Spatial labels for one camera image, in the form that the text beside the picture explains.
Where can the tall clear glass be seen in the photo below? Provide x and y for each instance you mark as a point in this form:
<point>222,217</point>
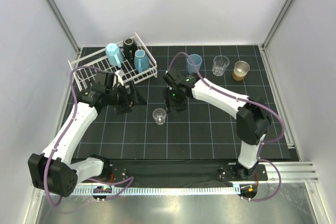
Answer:
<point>220,64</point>

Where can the right aluminium frame post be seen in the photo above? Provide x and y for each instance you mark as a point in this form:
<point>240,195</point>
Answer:
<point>278,21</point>

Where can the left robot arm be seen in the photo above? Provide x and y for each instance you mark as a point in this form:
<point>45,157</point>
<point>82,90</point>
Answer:
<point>52,170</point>

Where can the blue floral mug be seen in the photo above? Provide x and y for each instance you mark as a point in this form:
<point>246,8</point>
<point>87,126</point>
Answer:
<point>141,61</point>

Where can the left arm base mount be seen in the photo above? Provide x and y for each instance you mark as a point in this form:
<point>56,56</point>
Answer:
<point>118,173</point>

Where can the aluminium front rail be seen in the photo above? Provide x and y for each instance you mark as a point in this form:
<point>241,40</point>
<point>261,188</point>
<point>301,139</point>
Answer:
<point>181,178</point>

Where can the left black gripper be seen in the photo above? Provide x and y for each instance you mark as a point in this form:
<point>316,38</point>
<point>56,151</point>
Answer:
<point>123,108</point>

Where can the small clear glass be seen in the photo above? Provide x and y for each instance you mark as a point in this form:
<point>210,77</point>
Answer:
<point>159,116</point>

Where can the aluminium frame post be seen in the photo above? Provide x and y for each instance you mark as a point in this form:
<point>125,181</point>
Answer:
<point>278,21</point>
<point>61,21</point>

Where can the black grid mat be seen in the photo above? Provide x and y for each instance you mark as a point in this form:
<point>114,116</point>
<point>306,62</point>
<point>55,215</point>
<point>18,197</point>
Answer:
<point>163,128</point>

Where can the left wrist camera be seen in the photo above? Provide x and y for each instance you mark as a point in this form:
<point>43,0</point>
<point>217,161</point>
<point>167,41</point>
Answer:
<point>118,77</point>

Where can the light blue hexagonal mug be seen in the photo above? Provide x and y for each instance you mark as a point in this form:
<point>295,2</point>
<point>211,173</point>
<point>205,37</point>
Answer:
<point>114,55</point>

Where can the light blue plastic tumbler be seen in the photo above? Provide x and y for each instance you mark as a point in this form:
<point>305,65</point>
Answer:
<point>194,62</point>

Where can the white wire dish rack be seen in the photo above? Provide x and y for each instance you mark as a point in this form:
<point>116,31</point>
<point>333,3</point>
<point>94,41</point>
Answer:
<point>99,60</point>

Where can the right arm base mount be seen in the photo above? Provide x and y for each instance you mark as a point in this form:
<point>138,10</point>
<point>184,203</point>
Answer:
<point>238,173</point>

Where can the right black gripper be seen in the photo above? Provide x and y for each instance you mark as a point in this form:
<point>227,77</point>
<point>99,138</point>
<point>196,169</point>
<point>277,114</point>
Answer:
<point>179,107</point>

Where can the metal cup with brown base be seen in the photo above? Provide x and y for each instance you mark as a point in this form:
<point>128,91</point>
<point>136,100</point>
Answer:
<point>241,68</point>

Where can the left aluminium frame post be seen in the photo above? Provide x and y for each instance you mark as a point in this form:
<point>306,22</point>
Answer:
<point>61,21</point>

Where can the black ceramic mug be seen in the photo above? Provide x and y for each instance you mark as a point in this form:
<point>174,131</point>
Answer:
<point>129,48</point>

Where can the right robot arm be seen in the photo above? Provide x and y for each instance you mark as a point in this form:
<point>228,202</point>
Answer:
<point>252,121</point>

